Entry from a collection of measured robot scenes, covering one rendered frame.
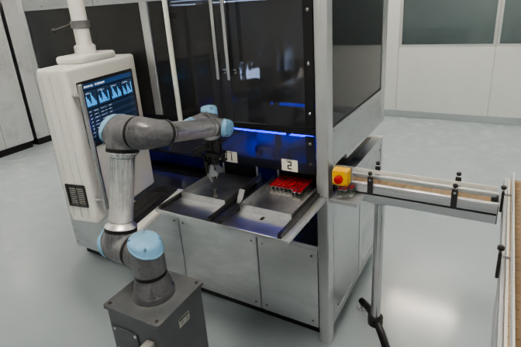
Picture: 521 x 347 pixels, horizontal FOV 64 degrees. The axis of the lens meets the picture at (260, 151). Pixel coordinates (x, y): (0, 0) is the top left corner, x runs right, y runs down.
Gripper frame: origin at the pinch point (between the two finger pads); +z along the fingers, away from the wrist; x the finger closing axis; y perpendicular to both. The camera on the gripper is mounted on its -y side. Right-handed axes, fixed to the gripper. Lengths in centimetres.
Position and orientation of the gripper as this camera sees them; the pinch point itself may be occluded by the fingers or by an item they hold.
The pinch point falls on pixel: (212, 177)
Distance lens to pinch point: 200.3
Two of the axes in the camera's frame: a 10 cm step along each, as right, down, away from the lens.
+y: 8.7, 1.2, -4.8
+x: 4.9, -3.2, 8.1
